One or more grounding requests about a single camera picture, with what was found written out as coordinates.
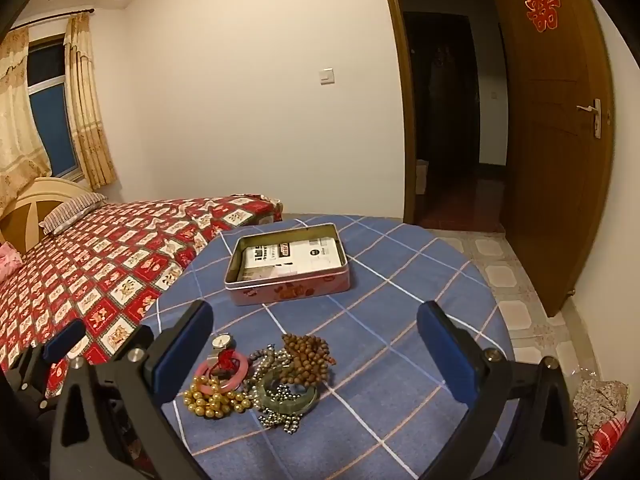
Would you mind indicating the left beige curtain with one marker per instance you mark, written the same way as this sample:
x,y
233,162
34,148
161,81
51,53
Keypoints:
x,y
23,157

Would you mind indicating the white wall switch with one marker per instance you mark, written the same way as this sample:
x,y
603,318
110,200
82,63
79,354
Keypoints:
x,y
327,76

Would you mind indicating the white card in tin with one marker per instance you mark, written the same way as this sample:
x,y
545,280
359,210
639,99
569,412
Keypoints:
x,y
289,258

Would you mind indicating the brown wooden door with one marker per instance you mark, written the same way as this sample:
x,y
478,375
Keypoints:
x,y
557,172

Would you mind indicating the silver door handle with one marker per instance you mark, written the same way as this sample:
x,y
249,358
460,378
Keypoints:
x,y
595,110

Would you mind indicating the patterned cloth pile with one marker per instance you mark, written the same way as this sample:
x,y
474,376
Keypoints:
x,y
595,403

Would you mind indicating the pink jade bangle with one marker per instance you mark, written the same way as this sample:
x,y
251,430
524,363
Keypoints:
x,y
223,373

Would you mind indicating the striped pillow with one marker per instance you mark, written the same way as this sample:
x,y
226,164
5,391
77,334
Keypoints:
x,y
66,214

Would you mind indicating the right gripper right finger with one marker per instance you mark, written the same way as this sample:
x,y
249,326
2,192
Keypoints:
x,y
541,442

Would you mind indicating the curtain rod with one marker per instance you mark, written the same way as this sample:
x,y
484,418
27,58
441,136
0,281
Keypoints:
x,y
52,17

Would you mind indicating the pink metal tin box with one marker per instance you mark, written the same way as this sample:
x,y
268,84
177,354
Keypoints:
x,y
300,286

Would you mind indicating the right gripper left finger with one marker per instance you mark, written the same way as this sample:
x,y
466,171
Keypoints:
x,y
109,422

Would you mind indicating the right beige curtain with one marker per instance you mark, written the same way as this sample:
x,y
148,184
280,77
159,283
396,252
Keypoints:
x,y
83,108

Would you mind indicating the red knot charm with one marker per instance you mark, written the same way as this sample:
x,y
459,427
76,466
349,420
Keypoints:
x,y
228,362

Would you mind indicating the pink pillow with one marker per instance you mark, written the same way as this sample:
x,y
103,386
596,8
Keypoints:
x,y
10,261

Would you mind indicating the red double happiness sticker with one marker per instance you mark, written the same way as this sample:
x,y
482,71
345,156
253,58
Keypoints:
x,y
543,13

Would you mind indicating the bed with red patterned sheet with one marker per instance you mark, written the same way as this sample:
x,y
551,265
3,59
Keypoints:
x,y
120,265

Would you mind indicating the wooden headboard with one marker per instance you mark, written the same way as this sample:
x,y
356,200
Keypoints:
x,y
20,220

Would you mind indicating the blue plaid tablecloth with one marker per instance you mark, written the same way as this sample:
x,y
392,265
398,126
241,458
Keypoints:
x,y
386,412

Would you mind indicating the window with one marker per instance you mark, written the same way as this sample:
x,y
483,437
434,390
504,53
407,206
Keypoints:
x,y
46,89

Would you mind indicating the green jade bangle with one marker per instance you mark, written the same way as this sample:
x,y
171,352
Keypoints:
x,y
282,399

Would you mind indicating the silver wrist watch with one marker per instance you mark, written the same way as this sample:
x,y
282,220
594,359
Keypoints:
x,y
222,342

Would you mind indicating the beige curtain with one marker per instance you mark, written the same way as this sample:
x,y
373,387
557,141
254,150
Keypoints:
x,y
83,108
23,157

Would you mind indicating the red striped bag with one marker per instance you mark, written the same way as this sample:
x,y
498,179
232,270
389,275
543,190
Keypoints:
x,y
602,443

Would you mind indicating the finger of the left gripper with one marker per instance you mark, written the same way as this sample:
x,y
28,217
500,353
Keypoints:
x,y
64,341

